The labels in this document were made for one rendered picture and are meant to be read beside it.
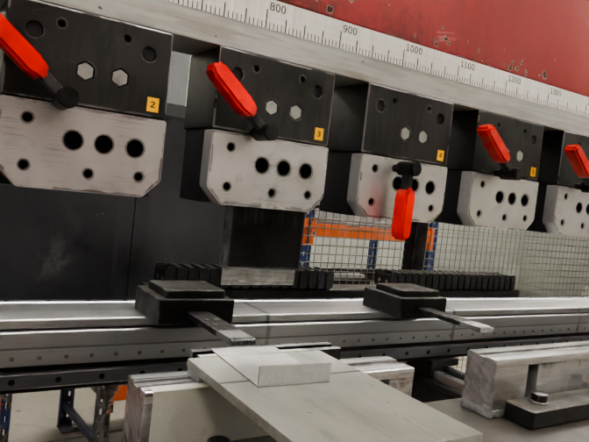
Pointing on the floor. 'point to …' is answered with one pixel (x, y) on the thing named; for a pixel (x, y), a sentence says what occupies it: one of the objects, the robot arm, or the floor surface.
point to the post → (415, 246)
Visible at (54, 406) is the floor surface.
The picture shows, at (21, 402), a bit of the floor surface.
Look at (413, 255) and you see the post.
